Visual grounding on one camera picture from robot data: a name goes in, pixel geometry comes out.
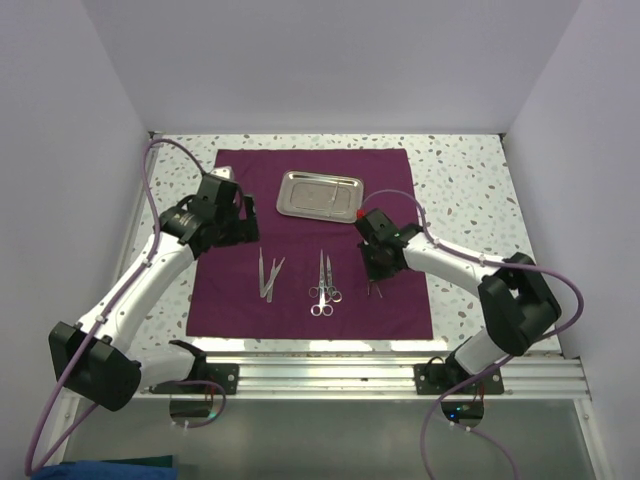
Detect green cloth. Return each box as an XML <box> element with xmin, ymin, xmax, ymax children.
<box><xmin>62</xmin><ymin>455</ymin><xmax>174</xmax><ymax>468</ymax></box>

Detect steel scissors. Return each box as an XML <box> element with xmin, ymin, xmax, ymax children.
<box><xmin>325</xmin><ymin>256</ymin><xmax>343</xmax><ymax>303</ymax></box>
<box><xmin>309</xmin><ymin>273</ymin><xmax>333</xmax><ymax>317</ymax></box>

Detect blue cloth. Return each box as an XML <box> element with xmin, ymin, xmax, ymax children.
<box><xmin>32</xmin><ymin>461</ymin><xmax>178</xmax><ymax>480</ymax></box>

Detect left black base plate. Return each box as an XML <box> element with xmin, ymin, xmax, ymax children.
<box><xmin>150</xmin><ymin>363</ymin><xmax>240</xmax><ymax>395</ymax></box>

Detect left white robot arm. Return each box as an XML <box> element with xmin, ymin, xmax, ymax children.
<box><xmin>49</xmin><ymin>166</ymin><xmax>259</xmax><ymax>411</ymax></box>

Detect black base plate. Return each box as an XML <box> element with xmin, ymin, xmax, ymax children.
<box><xmin>413</xmin><ymin>356</ymin><xmax>505</xmax><ymax>396</ymax></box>
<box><xmin>150</xmin><ymin>363</ymin><xmax>240</xmax><ymax>395</ymax></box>

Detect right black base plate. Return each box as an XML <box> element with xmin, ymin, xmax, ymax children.
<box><xmin>413</xmin><ymin>356</ymin><xmax>505</xmax><ymax>396</ymax></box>

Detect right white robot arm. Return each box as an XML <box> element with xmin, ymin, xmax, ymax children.
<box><xmin>355</xmin><ymin>209</ymin><xmax>562</xmax><ymax>393</ymax></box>

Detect steel scalpel handle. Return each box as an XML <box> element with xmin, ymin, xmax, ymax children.
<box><xmin>258</xmin><ymin>247</ymin><xmax>266</xmax><ymax>298</ymax></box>
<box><xmin>260</xmin><ymin>259</ymin><xmax>284</xmax><ymax>298</ymax></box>
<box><xmin>266</xmin><ymin>259</ymin><xmax>278</xmax><ymax>304</ymax></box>

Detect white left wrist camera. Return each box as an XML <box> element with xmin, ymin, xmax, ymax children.
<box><xmin>210</xmin><ymin>166</ymin><xmax>235</xmax><ymax>181</ymax></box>

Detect steel instrument tray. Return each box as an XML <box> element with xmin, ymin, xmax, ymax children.
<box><xmin>276</xmin><ymin>170</ymin><xmax>364</xmax><ymax>224</ymax></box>

